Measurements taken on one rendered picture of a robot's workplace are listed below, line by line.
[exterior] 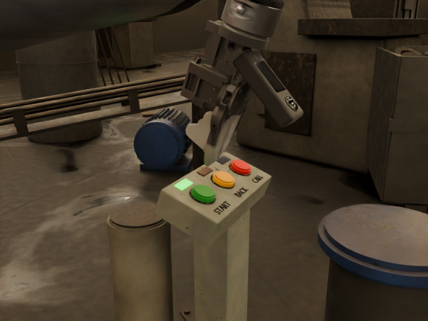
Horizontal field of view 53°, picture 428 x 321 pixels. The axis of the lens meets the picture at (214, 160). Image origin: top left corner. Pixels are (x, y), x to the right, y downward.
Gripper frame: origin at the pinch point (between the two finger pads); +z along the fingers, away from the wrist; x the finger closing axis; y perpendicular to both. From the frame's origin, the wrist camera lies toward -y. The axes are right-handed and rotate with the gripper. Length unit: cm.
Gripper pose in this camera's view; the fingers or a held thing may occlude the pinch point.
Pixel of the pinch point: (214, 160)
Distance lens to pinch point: 68.0
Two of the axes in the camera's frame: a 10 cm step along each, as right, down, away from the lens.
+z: -3.0, 8.4, 4.4
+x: -4.6, 2.8, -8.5
